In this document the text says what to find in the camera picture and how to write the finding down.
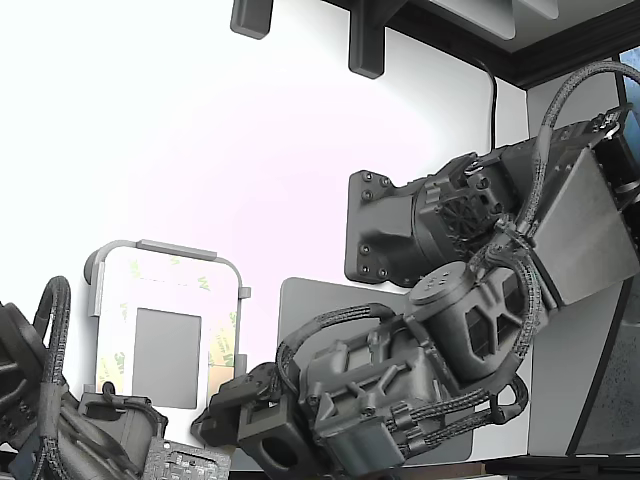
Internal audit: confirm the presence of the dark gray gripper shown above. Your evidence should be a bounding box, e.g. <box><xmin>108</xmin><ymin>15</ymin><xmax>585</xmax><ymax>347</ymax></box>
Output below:
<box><xmin>192</xmin><ymin>363</ymin><xmax>321</xmax><ymax>474</ymax></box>
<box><xmin>77</xmin><ymin>390</ymin><xmax>169</xmax><ymax>454</ymax></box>

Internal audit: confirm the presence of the green-printed adhesive tape strip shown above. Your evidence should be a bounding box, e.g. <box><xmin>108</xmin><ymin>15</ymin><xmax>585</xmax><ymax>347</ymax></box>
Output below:
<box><xmin>98</xmin><ymin>298</ymin><xmax>127</xmax><ymax>396</ymax></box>
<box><xmin>207</xmin><ymin>309</ymin><xmax>237</xmax><ymax>369</ymax></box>
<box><xmin>126</xmin><ymin>255</ymin><xmax>214</xmax><ymax>294</ymax></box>
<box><xmin>205</xmin><ymin>364</ymin><xmax>236</xmax><ymax>399</ymax></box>

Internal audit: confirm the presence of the white panel with cutout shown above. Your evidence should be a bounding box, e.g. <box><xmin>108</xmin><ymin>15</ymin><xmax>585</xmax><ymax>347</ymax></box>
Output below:
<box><xmin>94</xmin><ymin>249</ymin><xmax>241</xmax><ymax>441</ymax></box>

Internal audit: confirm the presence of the gray rectangular mat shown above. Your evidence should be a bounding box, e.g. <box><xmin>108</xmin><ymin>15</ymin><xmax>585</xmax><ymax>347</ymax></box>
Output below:
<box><xmin>276</xmin><ymin>277</ymin><xmax>475</xmax><ymax>464</ymax></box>

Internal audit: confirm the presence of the light gray fixture tray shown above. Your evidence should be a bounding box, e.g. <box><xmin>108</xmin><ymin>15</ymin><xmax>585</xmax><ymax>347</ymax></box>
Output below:
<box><xmin>82</xmin><ymin>238</ymin><xmax>251</xmax><ymax>410</ymax></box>

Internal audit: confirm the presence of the black slanted stand pole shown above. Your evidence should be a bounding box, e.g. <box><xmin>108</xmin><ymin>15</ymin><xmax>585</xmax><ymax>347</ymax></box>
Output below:
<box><xmin>566</xmin><ymin>284</ymin><xmax>632</xmax><ymax>456</ymax></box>

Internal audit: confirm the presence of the large light gray panel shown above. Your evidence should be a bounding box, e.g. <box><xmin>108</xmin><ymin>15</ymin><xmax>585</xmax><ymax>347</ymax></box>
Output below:
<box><xmin>424</xmin><ymin>0</ymin><xmax>519</xmax><ymax>44</ymax></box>

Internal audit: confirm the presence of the small light gray panel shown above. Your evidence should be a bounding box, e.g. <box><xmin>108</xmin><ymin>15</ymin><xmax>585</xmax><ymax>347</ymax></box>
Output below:
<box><xmin>517</xmin><ymin>0</ymin><xmax>562</xmax><ymax>21</ymax></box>

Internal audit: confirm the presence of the blue speckled panel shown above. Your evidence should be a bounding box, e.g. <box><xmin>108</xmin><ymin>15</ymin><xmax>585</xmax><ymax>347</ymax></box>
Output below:
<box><xmin>618</xmin><ymin>47</ymin><xmax>640</xmax><ymax>101</ymax></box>

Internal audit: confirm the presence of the gray camera circuit board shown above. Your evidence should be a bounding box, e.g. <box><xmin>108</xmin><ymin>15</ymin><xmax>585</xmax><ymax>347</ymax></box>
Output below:
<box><xmin>143</xmin><ymin>438</ymin><xmax>232</xmax><ymax>480</ymax></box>

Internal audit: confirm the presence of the thick black braided cable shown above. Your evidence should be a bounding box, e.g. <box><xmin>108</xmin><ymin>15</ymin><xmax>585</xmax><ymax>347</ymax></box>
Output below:
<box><xmin>32</xmin><ymin>274</ymin><xmax>74</xmax><ymax>451</ymax></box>

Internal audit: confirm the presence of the tall black bracket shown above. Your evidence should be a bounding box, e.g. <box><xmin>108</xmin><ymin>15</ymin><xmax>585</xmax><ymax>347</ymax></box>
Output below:
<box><xmin>347</xmin><ymin>0</ymin><xmax>387</xmax><ymax>80</ymax></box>

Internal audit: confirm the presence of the small black bracket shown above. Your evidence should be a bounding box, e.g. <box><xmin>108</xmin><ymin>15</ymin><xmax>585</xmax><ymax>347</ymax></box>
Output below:
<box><xmin>228</xmin><ymin>0</ymin><xmax>275</xmax><ymax>40</ymax></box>

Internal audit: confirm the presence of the thin black cable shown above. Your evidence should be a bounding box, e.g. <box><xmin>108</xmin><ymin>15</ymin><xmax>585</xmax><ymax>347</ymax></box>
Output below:
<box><xmin>469</xmin><ymin>55</ymin><xmax>500</xmax><ymax>151</ymax></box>

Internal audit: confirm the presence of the black braided cable harness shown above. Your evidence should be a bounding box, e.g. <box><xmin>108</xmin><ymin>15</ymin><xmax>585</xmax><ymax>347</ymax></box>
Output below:
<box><xmin>274</xmin><ymin>59</ymin><xmax>640</xmax><ymax>451</ymax></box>

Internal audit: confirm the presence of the black frame beam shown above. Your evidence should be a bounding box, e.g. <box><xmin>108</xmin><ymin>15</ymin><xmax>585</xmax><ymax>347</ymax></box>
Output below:
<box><xmin>319</xmin><ymin>0</ymin><xmax>640</xmax><ymax>92</ymax></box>

